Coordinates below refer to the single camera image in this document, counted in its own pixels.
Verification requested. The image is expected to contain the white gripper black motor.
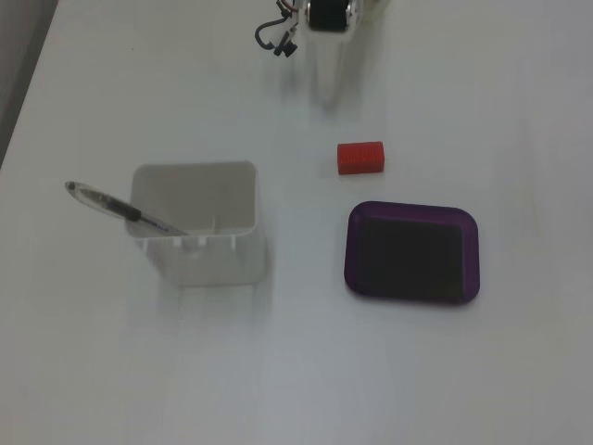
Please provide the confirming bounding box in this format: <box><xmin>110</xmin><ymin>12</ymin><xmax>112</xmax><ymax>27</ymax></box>
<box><xmin>302</xmin><ymin>0</ymin><xmax>386</xmax><ymax>109</ymax></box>

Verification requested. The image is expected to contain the red rectangular block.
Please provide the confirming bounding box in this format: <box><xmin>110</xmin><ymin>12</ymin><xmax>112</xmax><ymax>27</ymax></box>
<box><xmin>335</xmin><ymin>141</ymin><xmax>386</xmax><ymax>176</ymax></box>

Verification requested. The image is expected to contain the purple metal tray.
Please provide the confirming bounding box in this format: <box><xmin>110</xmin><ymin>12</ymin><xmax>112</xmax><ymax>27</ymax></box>
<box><xmin>343</xmin><ymin>199</ymin><xmax>482</xmax><ymax>306</ymax></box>

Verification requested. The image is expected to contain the white plastic pen holder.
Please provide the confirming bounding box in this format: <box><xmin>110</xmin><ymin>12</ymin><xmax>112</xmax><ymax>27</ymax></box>
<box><xmin>126</xmin><ymin>159</ymin><xmax>269</xmax><ymax>287</ymax></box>

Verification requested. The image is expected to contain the black ballpoint pen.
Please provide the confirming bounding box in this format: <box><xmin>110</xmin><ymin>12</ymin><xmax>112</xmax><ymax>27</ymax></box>
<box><xmin>64</xmin><ymin>180</ymin><xmax>189</xmax><ymax>237</ymax></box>

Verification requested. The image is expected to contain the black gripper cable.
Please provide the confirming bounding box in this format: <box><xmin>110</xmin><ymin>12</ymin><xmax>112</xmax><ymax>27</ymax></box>
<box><xmin>254</xmin><ymin>17</ymin><xmax>298</xmax><ymax>59</ymax></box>

